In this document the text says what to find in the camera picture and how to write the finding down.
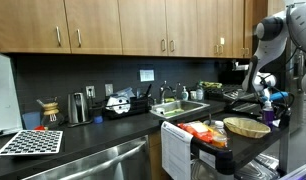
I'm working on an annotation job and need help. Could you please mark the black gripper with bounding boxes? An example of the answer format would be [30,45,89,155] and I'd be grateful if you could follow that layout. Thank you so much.
[273,100,287,118]

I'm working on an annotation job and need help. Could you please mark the black service cart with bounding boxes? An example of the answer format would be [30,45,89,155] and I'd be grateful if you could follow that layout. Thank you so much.
[161,98,292,180]

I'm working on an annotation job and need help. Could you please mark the purple soap pump bottle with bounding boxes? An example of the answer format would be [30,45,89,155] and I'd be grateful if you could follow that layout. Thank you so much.
[262,99,276,129]

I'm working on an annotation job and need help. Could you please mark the stainless steel refrigerator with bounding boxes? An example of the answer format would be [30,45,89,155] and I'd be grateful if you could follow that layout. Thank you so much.
[282,39,306,135]

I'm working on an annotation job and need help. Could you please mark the woven wicker basket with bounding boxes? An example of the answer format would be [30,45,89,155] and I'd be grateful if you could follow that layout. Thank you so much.
[222,116,272,139]

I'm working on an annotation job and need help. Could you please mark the stainless gas stove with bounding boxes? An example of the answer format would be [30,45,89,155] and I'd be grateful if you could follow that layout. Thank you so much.
[206,83,264,118]

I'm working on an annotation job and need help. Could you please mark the black microwave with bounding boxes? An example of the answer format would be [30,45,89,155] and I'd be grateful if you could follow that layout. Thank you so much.
[219,68,252,86]

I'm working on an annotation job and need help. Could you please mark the white box on microwave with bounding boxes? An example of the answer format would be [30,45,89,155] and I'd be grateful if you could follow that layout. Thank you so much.
[232,60,251,72]

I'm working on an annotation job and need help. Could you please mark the orange juice plastic bottle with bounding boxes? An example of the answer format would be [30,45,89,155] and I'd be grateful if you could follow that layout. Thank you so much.
[212,119,228,148]

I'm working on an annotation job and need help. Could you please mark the white purple-edged board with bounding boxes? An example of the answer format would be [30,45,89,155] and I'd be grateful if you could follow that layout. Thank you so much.
[278,159,306,180]

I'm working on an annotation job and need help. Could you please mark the green patterned oven mitts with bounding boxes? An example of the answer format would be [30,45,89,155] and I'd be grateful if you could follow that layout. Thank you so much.
[198,80,224,90]

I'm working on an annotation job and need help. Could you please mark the clear spray bottle green cap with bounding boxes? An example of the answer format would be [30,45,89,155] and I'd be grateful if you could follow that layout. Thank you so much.
[196,81,205,102]

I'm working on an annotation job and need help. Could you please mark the red orange snack bag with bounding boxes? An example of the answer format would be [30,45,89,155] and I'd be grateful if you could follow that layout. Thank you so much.
[177,120,216,144]

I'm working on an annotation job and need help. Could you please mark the white cart label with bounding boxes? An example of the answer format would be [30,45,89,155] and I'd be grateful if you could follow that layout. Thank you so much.
[198,148,217,169]

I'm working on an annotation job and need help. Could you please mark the stainless steel sink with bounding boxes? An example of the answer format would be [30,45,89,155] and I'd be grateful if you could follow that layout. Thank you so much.
[148,99,211,120]

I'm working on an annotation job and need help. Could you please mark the white soap dispenser bottle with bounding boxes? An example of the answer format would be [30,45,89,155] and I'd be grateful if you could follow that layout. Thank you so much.
[181,85,190,102]

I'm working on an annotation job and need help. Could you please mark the clear plastic container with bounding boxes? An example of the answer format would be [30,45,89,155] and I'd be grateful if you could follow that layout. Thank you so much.
[191,158,221,180]

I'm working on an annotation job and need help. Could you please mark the thin chrome tap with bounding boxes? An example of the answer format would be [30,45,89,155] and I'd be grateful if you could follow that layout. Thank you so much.
[175,82,182,100]

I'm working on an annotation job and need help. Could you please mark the white hanging towel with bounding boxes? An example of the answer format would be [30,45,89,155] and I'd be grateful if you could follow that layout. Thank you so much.
[160,120,195,180]

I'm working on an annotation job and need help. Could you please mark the chrome kitchen faucet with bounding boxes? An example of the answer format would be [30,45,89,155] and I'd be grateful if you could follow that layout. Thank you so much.
[158,79,174,104]

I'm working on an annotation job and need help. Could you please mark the black dish rack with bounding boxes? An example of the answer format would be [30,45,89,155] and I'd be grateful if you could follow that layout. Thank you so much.
[102,94,154,119]

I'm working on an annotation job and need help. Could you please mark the wooden upper cabinets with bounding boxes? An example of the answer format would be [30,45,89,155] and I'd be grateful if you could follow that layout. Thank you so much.
[0,0,261,60]

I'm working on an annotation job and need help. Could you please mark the white round plate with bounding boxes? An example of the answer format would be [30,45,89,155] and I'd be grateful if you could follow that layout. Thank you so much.
[105,95,132,114]

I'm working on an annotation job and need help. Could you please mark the stainless steel dishwasher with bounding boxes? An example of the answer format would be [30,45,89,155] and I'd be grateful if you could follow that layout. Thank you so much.
[17,134,152,180]

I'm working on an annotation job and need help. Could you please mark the stainless electric kettle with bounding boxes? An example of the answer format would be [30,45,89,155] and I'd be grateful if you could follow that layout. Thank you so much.
[66,91,93,128]

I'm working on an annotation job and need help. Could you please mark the glass pour-over coffee maker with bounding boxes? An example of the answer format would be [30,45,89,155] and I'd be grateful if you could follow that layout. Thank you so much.
[36,96,65,130]

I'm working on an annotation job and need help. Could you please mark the small red object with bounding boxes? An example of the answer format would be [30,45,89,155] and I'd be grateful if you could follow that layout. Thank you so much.
[33,124,49,131]

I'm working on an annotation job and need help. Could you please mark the light blue plastic container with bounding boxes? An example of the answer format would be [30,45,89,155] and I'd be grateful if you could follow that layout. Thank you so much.
[22,111,42,130]

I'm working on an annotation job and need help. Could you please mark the black white checkerboard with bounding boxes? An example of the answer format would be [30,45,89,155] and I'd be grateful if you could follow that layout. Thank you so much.
[0,129,64,157]

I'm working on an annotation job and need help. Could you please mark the whiteboard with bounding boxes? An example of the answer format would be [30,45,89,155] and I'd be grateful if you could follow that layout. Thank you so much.
[0,52,24,136]

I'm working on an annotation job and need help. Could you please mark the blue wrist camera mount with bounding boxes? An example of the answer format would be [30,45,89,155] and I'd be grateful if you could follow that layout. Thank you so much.
[261,91,290,103]

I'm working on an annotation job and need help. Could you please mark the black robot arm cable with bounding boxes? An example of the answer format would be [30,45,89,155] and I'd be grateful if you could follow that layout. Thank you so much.
[257,2,306,109]

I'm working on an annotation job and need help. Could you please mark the white wall notice paper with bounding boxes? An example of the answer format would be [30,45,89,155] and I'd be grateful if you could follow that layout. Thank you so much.
[139,69,156,83]

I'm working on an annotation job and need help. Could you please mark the white wall switch plate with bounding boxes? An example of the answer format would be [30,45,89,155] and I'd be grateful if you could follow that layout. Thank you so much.
[104,83,115,98]

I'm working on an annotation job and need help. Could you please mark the white wall outlet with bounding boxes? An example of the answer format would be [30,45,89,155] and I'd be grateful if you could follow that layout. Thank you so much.
[85,85,97,99]

